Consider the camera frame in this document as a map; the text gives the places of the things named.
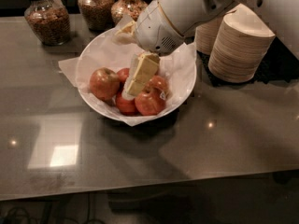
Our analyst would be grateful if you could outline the dark red apple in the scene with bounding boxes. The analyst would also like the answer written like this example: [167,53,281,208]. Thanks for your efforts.
[115,91,138,116]
[117,68,129,84]

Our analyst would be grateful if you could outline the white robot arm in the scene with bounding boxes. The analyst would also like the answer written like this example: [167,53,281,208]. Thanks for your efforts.
[115,0,299,83]

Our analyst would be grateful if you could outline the white paper liner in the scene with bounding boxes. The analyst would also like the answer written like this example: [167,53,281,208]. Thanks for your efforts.
[58,14,198,127]

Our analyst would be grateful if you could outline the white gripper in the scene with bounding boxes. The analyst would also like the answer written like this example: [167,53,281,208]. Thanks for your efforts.
[112,0,184,101]

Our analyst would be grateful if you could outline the black mat under bowls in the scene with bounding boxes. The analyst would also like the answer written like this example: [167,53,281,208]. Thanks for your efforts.
[197,35,299,87]

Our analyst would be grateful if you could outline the white bowl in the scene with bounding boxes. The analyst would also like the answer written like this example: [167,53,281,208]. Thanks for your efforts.
[75,27,198,122]

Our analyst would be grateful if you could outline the left glass cereal jar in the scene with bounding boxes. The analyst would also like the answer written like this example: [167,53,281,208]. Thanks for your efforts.
[24,0,70,46]

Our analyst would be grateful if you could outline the middle dark red apple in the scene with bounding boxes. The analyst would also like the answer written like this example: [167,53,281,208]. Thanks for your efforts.
[117,68,129,84]

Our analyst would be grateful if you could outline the glass cereal jar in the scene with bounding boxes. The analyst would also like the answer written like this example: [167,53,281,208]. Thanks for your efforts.
[111,0,148,24]
[78,0,115,31]
[24,0,70,46]

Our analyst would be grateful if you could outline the front dark red apple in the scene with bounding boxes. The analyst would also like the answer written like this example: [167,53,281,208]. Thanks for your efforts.
[115,91,138,116]

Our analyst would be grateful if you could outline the rear stack paper bowls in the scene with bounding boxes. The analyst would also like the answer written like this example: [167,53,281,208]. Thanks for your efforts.
[194,17,222,55]

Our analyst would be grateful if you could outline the right red-yellow apple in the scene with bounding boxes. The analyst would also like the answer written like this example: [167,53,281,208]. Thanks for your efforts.
[146,75,169,95]

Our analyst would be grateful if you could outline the front apple with sticker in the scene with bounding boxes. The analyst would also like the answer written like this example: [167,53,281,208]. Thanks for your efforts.
[135,87,166,116]

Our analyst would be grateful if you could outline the large red-green apple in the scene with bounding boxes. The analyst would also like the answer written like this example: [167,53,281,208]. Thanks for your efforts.
[89,67,121,101]

